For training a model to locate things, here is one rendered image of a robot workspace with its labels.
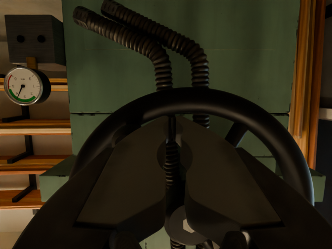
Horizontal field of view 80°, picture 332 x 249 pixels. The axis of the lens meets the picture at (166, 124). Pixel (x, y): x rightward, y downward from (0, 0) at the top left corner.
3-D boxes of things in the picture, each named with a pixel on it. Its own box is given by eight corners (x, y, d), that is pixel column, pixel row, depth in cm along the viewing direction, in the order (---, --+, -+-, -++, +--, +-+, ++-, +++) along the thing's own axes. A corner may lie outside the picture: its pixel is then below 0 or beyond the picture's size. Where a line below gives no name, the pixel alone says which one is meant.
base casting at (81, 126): (292, 113, 40) (288, 157, 41) (218, 102, 96) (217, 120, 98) (66, 113, 40) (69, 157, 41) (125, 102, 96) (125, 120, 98)
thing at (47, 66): (50, 13, 33) (54, 62, 34) (81, 35, 45) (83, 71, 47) (-1, 13, 33) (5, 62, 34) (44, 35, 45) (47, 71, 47)
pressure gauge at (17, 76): (38, 54, 32) (43, 105, 33) (52, 58, 35) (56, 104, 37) (-1, 54, 32) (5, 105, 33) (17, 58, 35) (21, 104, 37)
